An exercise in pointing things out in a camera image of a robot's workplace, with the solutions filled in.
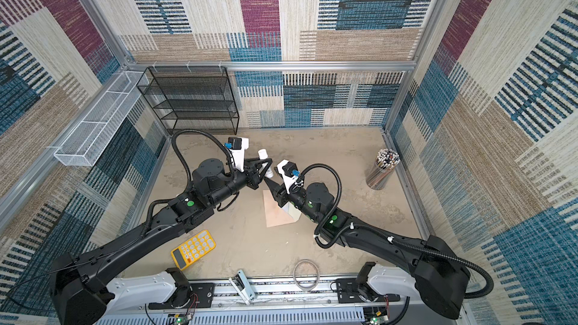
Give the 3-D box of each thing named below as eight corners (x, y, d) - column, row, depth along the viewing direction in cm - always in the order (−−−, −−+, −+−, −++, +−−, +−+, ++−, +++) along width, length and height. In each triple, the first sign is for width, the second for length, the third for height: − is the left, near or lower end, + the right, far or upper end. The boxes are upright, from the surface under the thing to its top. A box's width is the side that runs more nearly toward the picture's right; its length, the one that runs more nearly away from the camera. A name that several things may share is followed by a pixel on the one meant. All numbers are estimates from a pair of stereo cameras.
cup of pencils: (368, 189, 99) (380, 164, 85) (364, 175, 104) (375, 148, 90) (387, 189, 99) (402, 164, 85) (382, 175, 104) (396, 148, 90)
